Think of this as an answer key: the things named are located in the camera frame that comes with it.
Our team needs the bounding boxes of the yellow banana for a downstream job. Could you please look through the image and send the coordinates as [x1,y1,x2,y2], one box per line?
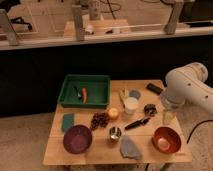
[119,88,129,102]

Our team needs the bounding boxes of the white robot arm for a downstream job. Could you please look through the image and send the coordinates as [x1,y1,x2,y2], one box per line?
[160,62,213,114]

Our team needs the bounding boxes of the small metal cup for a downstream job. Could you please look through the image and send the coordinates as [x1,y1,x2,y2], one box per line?
[109,127,122,141]

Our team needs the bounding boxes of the orange bowl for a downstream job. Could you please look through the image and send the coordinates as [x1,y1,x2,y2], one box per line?
[152,127,182,154]

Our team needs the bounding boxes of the dark round object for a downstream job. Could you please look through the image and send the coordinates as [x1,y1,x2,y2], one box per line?
[144,104,157,117]

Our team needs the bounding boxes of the black rectangular block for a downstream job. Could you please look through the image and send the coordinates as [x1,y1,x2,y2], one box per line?
[146,83,163,95]

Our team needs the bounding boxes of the wooden table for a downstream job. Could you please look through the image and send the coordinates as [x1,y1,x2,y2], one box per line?
[43,80,192,166]

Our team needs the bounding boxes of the grey round lid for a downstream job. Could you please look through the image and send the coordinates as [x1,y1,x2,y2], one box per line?
[129,90,141,100]

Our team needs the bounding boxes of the grey cloth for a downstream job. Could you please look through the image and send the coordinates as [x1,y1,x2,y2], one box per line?
[120,135,142,160]

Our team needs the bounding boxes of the yellow orange fruit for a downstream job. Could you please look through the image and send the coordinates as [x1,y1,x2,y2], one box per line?
[108,108,119,120]

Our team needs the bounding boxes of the bunch of dark grapes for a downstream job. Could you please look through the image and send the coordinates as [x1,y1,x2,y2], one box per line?
[90,113,109,131]

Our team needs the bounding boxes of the orange carrot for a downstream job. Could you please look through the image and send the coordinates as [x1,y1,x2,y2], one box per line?
[82,88,87,104]

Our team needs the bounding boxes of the dark green utensil in tray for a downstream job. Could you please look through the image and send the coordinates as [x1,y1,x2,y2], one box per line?
[74,86,82,100]

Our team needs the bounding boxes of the purple bowl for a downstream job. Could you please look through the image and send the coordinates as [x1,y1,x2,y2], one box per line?
[63,125,93,154]

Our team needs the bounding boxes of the green plastic tray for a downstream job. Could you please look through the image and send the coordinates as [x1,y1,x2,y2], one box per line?
[58,74,110,109]

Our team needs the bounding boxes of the green sponge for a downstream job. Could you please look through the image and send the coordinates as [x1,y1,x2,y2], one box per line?
[61,114,74,132]

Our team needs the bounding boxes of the black handled utensil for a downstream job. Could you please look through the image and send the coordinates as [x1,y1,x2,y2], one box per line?
[124,118,150,130]

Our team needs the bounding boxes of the black cable on floor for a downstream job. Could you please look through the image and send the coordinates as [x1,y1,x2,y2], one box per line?
[186,119,213,145]

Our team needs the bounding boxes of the right wooden post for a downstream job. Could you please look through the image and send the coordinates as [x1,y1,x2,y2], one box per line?
[164,0,184,35]

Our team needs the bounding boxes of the wooden post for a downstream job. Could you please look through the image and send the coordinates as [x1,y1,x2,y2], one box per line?
[164,0,184,35]
[0,9,19,46]
[72,5,84,41]

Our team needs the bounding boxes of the middle wooden post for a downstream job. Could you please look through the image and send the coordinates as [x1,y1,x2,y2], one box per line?
[72,5,84,41]

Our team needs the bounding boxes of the left wooden post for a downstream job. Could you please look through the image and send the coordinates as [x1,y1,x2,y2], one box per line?
[0,9,19,46]

